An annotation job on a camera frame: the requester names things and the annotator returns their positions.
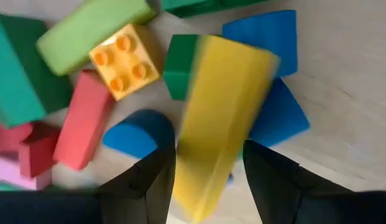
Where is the pink block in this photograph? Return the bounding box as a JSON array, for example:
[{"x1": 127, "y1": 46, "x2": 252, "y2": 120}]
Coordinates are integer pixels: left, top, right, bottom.
[{"x1": 0, "y1": 154, "x2": 52, "y2": 191}]

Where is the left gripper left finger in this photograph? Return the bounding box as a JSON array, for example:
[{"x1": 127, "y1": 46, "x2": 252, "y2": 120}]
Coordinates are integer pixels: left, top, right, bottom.
[{"x1": 96, "y1": 145, "x2": 177, "y2": 224}]

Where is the yellow long block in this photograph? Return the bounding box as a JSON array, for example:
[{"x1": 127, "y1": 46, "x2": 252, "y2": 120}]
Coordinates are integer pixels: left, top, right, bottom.
[{"x1": 173, "y1": 34, "x2": 280, "y2": 223}]

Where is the light green long block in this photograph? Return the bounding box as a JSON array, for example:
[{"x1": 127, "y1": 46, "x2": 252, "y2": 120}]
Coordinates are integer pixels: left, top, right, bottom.
[{"x1": 36, "y1": 0, "x2": 157, "y2": 77}]

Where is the dark blue block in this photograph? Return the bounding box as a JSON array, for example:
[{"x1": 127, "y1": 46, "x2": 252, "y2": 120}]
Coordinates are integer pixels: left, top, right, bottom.
[{"x1": 222, "y1": 9, "x2": 298, "y2": 78}]

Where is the blue semicircle block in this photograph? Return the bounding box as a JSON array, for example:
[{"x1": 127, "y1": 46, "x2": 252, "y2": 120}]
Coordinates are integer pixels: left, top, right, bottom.
[{"x1": 102, "y1": 109, "x2": 176, "y2": 160}]

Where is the yellow studded brick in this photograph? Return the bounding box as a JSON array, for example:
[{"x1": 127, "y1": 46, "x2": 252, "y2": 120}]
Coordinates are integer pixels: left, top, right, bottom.
[{"x1": 88, "y1": 24, "x2": 160, "y2": 102}]

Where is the blue wedge block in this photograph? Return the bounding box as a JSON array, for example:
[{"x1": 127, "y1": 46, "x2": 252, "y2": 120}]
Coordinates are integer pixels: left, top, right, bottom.
[{"x1": 247, "y1": 77, "x2": 311, "y2": 148}]

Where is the red long block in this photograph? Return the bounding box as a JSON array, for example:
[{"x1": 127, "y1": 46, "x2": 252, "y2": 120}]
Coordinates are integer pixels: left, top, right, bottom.
[{"x1": 53, "y1": 69, "x2": 115, "y2": 172}]

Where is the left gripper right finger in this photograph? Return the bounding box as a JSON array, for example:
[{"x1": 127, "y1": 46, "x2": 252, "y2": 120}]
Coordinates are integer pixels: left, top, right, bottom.
[{"x1": 242, "y1": 139, "x2": 386, "y2": 224}]

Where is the red arch block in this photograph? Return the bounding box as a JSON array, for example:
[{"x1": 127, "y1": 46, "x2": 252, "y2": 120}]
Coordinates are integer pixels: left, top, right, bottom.
[{"x1": 0, "y1": 119, "x2": 62, "y2": 179}]

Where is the green triangular block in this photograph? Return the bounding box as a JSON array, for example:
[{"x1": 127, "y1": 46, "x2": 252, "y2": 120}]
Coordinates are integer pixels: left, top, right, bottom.
[{"x1": 162, "y1": 34, "x2": 200, "y2": 101}]

